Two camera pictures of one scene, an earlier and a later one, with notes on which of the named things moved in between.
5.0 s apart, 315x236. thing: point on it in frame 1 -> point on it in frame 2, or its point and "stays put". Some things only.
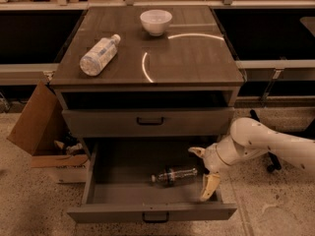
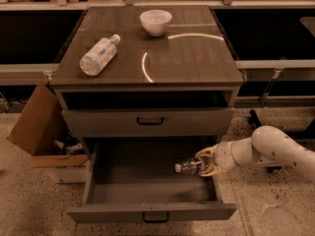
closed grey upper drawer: (148, 122) stays put
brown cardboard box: (46, 132) stays put
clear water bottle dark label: (170, 176) -> (188, 167)
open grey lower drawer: (141, 180) stays put
